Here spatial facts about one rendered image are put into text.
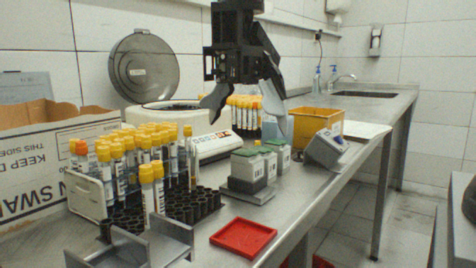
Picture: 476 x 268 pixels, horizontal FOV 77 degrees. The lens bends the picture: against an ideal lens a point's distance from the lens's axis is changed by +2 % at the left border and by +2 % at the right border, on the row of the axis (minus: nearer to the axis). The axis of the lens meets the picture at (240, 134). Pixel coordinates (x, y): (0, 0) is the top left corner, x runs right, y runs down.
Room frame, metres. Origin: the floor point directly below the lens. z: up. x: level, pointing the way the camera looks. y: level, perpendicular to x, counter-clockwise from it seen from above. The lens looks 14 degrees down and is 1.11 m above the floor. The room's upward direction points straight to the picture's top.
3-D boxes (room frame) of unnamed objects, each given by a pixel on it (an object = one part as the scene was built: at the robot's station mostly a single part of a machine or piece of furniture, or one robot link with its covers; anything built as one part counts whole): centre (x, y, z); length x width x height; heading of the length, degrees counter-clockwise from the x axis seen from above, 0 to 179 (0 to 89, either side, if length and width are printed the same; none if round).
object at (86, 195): (0.50, 0.18, 0.91); 0.20 x 0.10 x 0.07; 146
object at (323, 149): (0.67, -0.18, 0.92); 0.13 x 0.07 x 0.08; 56
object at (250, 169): (0.50, -0.01, 0.92); 0.05 x 0.04 x 0.06; 55
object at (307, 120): (0.83, -0.21, 0.92); 0.13 x 0.13 x 0.10; 53
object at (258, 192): (0.50, -0.01, 0.89); 0.09 x 0.05 x 0.04; 55
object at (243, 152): (0.50, -0.01, 0.95); 0.05 x 0.04 x 0.01; 55
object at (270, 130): (0.71, -0.09, 0.92); 0.10 x 0.07 x 0.10; 148
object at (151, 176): (0.41, 0.11, 0.93); 0.17 x 0.09 x 0.11; 147
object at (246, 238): (0.36, -0.01, 0.88); 0.07 x 0.07 x 0.01; 56
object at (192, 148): (0.46, 0.08, 0.93); 0.01 x 0.01 x 0.10; 57
